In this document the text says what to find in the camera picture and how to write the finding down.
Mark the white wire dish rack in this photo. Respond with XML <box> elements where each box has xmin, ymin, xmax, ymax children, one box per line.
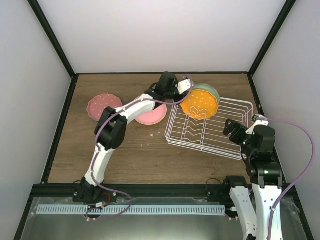
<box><xmin>164</xmin><ymin>97</ymin><xmax>254</xmax><ymax>161</ymax></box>

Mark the mint green plate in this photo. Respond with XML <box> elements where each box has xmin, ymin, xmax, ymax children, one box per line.
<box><xmin>193</xmin><ymin>83</ymin><xmax>221</xmax><ymax>104</ymax></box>

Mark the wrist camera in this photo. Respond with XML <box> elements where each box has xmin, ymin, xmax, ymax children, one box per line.
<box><xmin>246</xmin><ymin>114</ymin><xmax>269</xmax><ymax>135</ymax></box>
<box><xmin>177</xmin><ymin>78</ymin><xmax>193</xmax><ymax>95</ymax></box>

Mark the orange polka dot plate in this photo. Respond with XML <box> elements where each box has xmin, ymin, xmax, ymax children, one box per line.
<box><xmin>180</xmin><ymin>89</ymin><xmax>220</xmax><ymax>120</ymax></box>

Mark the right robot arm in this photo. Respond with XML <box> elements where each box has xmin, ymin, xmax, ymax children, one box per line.
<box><xmin>222</xmin><ymin>117</ymin><xmax>283</xmax><ymax>240</ymax></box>

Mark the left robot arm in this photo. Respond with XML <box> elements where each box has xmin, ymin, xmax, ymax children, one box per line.
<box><xmin>80</xmin><ymin>71</ymin><xmax>195</xmax><ymax>202</ymax></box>

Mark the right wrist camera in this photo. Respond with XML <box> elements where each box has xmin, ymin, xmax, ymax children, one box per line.
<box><xmin>246</xmin><ymin>114</ymin><xmax>269</xmax><ymax>135</ymax></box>

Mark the dark pink polka dot plate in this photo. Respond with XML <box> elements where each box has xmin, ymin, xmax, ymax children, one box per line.
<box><xmin>86</xmin><ymin>93</ymin><xmax>123</xmax><ymax>120</ymax></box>

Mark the white slotted cable duct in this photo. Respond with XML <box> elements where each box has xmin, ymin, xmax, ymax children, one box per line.
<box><xmin>36</xmin><ymin>204</ymin><xmax>226</xmax><ymax>216</ymax></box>

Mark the light pink plate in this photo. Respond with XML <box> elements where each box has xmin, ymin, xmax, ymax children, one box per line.
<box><xmin>135</xmin><ymin>104</ymin><xmax>167</xmax><ymax>123</ymax></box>

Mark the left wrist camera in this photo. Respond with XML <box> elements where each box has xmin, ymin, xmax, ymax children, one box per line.
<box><xmin>177</xmin><ymin>78</ymin><xmax>193</xmax><ymax>95</ymax></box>

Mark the pale yellow plate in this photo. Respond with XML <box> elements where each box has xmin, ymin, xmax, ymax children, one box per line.
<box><xmin>138</xmin><ymin>120</ymin><xmax>162</xmax><ymax>126</ymax></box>

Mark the black aluminium frame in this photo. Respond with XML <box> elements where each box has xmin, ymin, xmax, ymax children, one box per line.
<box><xmin>13</xmin><ymin>0</ymin><xmax>315</xmax><ymax>240</ymax></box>

